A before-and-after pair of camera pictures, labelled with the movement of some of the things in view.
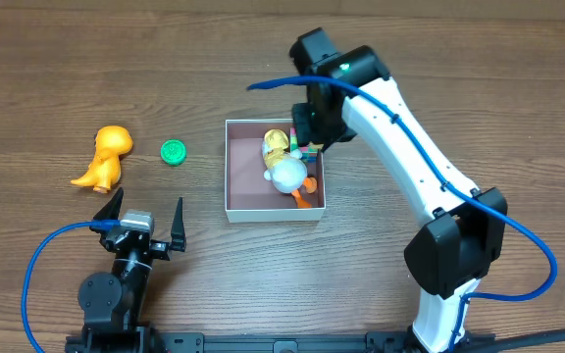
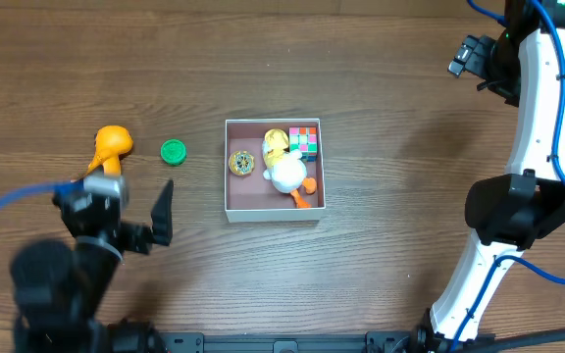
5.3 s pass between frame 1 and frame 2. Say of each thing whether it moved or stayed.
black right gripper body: moved
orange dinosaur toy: stayed
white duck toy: stayed
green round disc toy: stayed
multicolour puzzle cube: stayed
